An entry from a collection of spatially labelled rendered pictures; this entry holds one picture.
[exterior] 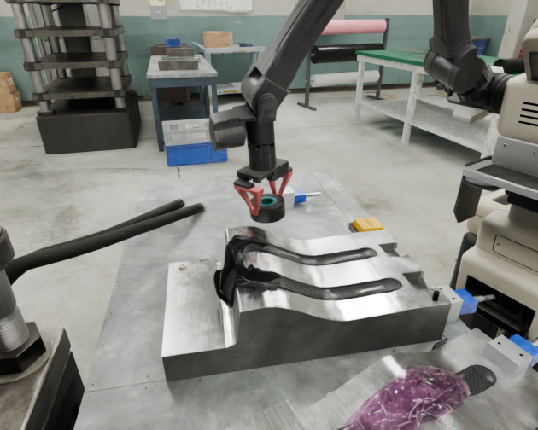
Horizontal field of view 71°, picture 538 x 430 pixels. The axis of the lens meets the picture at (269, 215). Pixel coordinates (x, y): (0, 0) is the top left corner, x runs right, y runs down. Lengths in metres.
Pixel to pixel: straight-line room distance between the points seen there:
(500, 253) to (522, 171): 0.22
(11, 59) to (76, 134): 2.98
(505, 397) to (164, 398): 0.51
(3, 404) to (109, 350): 0.17
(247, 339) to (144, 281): 0.35
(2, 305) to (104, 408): 0.23
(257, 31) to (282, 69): 6.45
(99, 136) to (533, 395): 4.32
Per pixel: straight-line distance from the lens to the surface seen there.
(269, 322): 0.63
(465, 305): 0.85
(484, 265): 1.07
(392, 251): 0.90
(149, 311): 0.84
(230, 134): 0.74
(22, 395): 0.80
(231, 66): 7.11
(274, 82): 0.71
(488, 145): 3.83
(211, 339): 0.67
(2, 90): 7.08
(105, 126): 4.52
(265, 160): 0.77
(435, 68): 0.95
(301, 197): 1.18
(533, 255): 1.05
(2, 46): 7.38
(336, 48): 6.37
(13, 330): 0.80
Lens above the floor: 1.34
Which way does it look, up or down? 28 degrees down
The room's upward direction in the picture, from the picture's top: straight up
